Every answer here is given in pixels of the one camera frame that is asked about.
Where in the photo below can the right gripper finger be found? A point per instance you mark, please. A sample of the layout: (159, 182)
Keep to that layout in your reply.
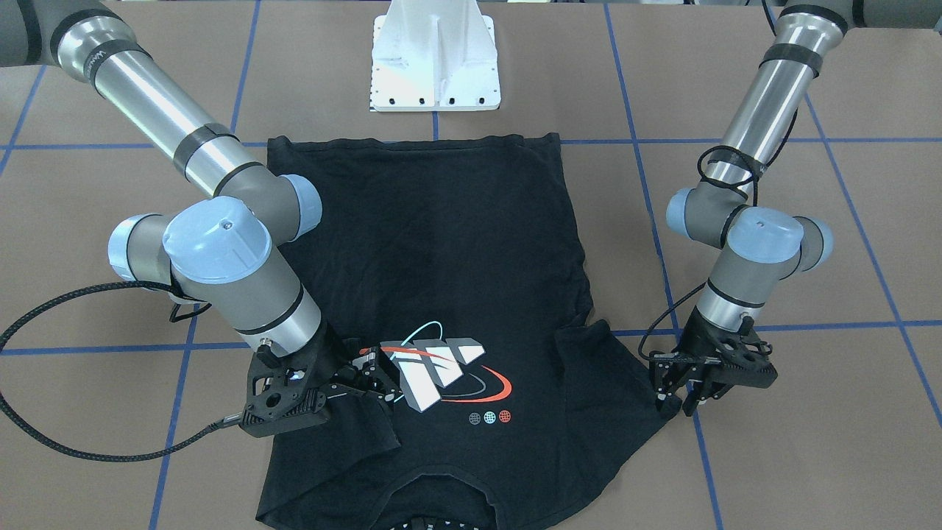
(374, 363)
(368, 397)

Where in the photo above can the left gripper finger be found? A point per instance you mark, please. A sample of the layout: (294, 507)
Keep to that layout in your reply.
(701, 391)
(667, 381)

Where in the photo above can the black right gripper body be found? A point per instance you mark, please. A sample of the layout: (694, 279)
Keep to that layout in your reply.
(329, 358)

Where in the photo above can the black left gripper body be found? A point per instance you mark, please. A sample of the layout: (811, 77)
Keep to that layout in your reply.
(694, 341)

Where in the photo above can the black graphic t-shirt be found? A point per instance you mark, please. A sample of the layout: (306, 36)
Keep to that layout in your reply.
(480, 236)

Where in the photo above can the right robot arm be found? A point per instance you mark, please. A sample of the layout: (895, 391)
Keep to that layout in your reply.
(223, 250)

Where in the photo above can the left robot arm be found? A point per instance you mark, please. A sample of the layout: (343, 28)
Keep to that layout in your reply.
(761, 246)

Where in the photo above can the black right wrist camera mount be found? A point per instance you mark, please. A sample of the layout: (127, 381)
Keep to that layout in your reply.
(283, 399)

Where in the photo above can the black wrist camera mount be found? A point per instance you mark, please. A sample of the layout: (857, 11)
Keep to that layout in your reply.
(283, 399)
(746, 364)

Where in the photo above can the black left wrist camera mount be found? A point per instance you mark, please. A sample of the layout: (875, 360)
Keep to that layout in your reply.
(746, 364)

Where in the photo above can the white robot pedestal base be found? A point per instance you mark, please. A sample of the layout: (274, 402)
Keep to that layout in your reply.
(432, 56)

